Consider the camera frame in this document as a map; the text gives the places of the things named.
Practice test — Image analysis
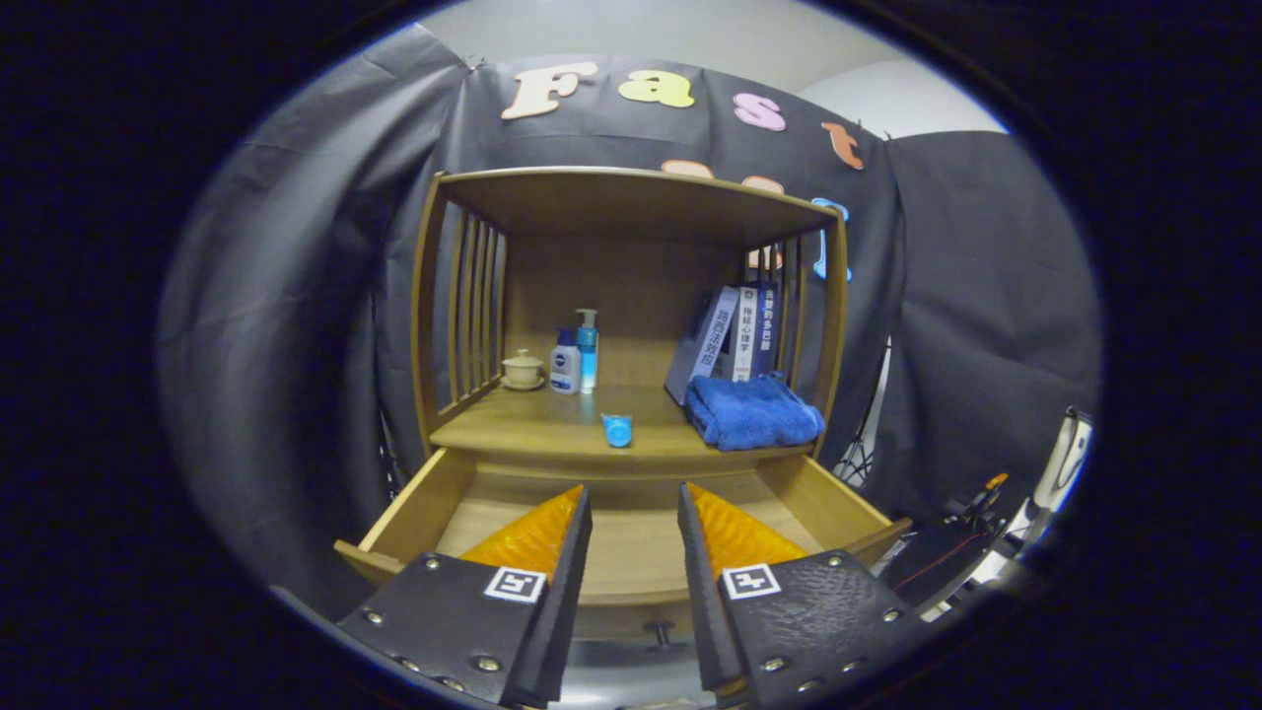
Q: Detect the dark blue spine book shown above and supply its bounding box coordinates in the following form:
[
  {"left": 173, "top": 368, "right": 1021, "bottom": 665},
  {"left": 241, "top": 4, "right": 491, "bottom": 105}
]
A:
[{"left": 753, "top": 284, "right": 782, "bottom": 378}]

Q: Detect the cream lidded teacup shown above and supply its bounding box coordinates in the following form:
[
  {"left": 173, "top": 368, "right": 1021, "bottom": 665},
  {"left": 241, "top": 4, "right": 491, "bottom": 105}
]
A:
[{"left": 500, "top": 349, "right": 546, "bottom": 392}]

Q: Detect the tripod stand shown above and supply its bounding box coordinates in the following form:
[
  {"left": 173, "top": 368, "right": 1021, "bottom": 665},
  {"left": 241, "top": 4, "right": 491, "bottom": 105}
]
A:
[{"left": 833, "top": 345, "right": 893, "bottom": 489}]

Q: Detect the black backdrop cloth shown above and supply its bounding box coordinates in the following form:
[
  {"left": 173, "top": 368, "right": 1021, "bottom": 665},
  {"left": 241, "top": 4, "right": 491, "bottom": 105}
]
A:
[{"left": 158, "top": 25, "right": 1103, "bottom": 622}]

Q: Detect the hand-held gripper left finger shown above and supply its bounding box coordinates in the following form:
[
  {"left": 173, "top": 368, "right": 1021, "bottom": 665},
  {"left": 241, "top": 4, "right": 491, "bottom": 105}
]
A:
[{"left": 333, "top": 483, "right": 595, "bottom": 709}]

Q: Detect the grey spine book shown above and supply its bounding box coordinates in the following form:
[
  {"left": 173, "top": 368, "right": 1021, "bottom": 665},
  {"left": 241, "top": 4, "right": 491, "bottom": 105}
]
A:
[{"left": 665, "top": 286, "right": 740, "bottom": 405}]

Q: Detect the wooden cabinet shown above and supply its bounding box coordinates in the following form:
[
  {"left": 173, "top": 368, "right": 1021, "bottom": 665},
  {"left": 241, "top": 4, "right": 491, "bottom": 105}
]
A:
[{"left": 409, "top": 166, "right": 851, "bottom": 484}]

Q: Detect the white spine book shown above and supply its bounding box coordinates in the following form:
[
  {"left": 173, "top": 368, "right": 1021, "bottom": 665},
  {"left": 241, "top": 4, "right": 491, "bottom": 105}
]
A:
[{"left": 732, "top": 288, "right": 760, "bottom": 384}]

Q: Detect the wooden countertop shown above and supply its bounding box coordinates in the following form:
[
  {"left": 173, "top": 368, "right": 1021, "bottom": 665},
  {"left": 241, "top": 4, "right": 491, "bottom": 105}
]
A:
[{"left": 430, "top": 383, "right": 819, "bottom": 464}]

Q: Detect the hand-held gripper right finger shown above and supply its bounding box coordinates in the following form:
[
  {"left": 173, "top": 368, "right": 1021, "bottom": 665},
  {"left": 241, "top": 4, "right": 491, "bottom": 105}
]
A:
[{"left": 676, "top": 481, "right": 933, "bottom": 696}]

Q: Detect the white lotion bottle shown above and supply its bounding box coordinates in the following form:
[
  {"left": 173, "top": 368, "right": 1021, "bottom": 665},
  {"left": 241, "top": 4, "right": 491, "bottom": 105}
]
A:
[{"left": 549, "top": 327, "right": 583, "bottom": 395}]

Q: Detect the blue pump bottle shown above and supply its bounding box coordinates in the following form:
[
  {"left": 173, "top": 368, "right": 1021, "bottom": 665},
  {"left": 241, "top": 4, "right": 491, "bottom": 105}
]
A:
[{"left": 576, "top": 309, "right": 600, "bottom": 392}]

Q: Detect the blue folded towel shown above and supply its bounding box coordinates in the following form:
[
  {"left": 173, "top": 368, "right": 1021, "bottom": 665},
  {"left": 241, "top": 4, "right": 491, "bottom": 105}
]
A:
[{"left": 684, "top": 372, "right": 825, "bottom": 453}]

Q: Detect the orange and black clamp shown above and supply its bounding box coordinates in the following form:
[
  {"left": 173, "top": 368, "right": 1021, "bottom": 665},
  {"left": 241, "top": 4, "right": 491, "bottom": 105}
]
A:
[{"left": 946, "top": 471, "right": 1012, "bottom": 533}]

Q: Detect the wooden drawer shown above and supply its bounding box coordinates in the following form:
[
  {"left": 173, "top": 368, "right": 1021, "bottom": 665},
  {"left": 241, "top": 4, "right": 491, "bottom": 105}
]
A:
[{"left": 333, "top": 449, "right": 913, "bottom": 652}]

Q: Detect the white and black device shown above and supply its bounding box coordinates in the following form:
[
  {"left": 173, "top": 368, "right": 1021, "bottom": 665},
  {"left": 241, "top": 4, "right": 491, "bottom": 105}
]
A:
[{"left": 1025, "top": 406, "right": 1095, "bottom": 519}]

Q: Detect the black round table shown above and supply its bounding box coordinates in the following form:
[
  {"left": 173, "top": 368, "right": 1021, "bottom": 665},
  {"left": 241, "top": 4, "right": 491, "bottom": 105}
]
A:
[{"left": 882, "top": 513, "right": 1017, "bottom": 612}]

